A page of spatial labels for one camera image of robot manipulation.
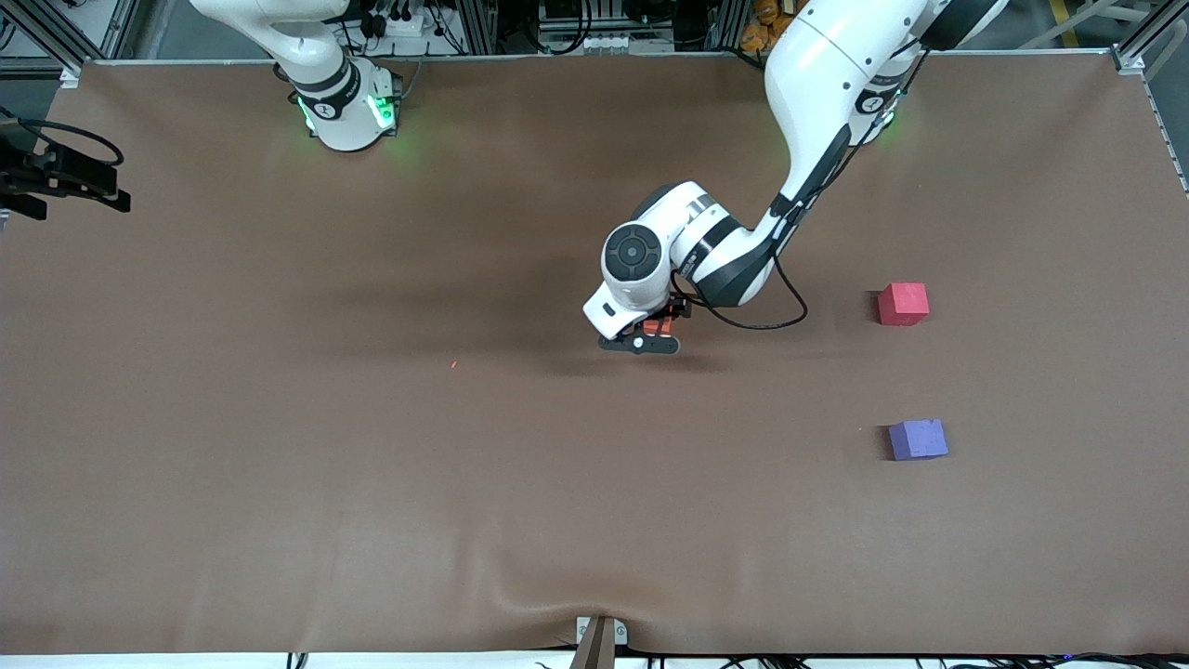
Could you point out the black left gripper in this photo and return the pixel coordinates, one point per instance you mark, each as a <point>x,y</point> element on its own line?
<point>677,310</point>

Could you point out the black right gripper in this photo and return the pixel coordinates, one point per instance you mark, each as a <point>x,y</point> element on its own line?
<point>58,174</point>

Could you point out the orange foam block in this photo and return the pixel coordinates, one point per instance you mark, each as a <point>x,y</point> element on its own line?
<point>661,323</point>

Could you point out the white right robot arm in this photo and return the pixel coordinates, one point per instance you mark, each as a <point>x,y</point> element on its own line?
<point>334,93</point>

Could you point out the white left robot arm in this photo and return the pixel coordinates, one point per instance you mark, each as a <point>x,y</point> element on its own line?
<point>817,74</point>

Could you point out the brown table mat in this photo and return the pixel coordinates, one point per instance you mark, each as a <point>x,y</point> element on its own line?
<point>557,483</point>

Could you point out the red foam block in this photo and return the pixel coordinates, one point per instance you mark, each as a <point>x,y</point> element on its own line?
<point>903,304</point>

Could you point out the purple foam block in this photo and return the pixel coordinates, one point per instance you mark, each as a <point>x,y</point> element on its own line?
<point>918,439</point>

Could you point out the white power strip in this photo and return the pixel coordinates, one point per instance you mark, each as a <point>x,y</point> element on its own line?
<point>604,44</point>

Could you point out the bag of orange items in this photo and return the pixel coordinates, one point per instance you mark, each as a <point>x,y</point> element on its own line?
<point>762,28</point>

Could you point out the aluminium frame post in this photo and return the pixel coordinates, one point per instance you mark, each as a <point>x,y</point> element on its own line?
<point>56,37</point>
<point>1147,42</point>

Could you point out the metal table clamp bracket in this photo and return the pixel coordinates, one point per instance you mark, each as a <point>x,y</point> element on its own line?
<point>599,641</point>

